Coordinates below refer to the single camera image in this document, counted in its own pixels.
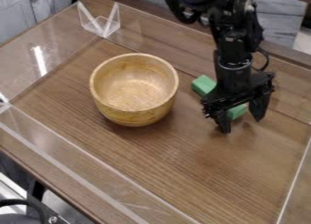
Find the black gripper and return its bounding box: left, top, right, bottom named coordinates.
left=201, top=50, right=275, bottom=134

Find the green rectangular block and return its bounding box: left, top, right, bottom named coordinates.
left=191, top=75, right=247, bottom=120

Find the brown wooden bowl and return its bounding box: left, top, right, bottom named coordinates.
left=88, top=53, right=180, bottom=127

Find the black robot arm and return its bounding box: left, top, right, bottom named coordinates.
left=165, top=0, right=275, bottom=134

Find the black metal clamp base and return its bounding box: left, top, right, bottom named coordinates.
left=26, top=181, right=70, bottom=224

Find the clear acrylic tray wall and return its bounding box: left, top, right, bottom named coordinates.
left=0, top=103, right=199, bottom=224

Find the clear acrylic corner bracket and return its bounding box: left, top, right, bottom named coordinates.
left=76, top=2, right=120, bottom=38

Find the black cable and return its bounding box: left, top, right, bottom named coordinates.
left=0, top=196, right=41, bottom=224

